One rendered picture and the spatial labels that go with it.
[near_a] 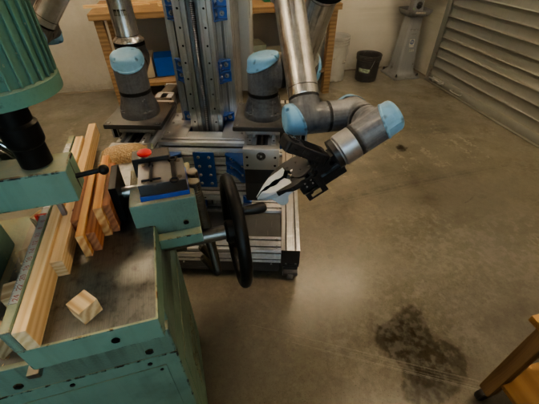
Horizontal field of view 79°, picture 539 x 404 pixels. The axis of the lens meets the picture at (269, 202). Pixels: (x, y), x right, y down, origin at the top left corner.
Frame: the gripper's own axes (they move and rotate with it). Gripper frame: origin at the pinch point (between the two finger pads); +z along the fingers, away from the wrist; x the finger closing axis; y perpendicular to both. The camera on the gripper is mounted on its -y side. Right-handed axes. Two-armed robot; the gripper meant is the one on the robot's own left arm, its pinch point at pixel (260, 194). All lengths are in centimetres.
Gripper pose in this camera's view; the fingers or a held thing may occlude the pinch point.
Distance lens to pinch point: 76.4
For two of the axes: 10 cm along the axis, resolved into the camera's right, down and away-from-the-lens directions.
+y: 4.8, 5.7, 6.7
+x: -2.8, -6.2, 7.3
